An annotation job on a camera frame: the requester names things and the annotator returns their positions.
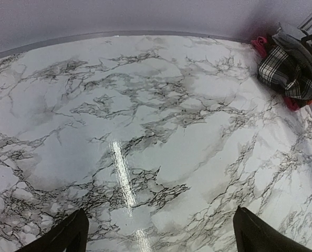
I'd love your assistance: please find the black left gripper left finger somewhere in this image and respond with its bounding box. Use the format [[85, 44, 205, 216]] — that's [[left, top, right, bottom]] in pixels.
[[17, 208, 89, 252]]

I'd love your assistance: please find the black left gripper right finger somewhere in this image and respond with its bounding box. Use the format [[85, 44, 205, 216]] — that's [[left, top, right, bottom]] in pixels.
[[233, 207, 311, 251]]

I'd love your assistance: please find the black white plaid shirt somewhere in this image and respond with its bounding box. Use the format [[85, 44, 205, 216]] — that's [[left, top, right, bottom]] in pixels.
[[257, 46, 312, 100]]

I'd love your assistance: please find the pink folded garment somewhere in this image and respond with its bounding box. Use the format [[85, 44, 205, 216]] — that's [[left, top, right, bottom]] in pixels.
[[251, 37, 307, 111]]

